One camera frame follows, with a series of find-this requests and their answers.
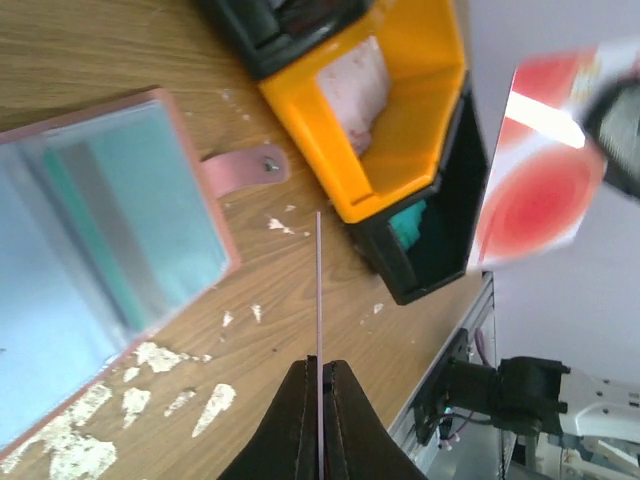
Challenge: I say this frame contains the black bin teal cards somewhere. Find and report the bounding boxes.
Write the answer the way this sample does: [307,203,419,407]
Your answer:
[345,76,490,305]

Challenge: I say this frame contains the yellow bin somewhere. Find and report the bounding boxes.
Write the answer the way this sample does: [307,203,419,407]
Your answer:
[258,1,466,224]

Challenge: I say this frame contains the white pink card stack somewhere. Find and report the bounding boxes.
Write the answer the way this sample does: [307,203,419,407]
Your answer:
[317,35,391,156]

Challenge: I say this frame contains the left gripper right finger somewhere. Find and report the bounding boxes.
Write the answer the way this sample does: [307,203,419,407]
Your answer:
[323,360,425,479]

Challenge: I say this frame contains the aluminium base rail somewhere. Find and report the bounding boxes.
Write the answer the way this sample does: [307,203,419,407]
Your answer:
[389,273,512,479]

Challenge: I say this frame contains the thin pink edge-on card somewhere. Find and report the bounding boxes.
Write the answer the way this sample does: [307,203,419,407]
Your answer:
[315,211,325,480]

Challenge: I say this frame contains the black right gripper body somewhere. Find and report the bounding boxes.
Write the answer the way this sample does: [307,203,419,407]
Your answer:
[580,75,639,200]

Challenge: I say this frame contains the teal card stack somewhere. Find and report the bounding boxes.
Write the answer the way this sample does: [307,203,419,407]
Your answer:
[390,200,427,250]

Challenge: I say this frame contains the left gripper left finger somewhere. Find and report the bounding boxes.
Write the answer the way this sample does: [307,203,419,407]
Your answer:
[219,356,318,480]

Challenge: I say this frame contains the white debris pile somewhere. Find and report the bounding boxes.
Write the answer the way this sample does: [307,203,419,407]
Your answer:
[0,204,386,480]

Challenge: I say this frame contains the black bin red cards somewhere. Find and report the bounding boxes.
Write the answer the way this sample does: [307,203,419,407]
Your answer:
[196,0,371,81]

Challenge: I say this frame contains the pink card holder wallet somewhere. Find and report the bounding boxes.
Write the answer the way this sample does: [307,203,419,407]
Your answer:
[1,88,289,450]

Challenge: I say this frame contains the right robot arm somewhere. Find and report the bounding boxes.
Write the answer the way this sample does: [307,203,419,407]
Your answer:
[443,78,639,443]

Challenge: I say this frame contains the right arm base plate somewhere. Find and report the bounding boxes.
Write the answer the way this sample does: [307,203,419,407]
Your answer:
[410,328,469,446]

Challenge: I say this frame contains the red white credit card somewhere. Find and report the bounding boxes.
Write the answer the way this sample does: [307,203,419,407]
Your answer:
[467,38,639,270]

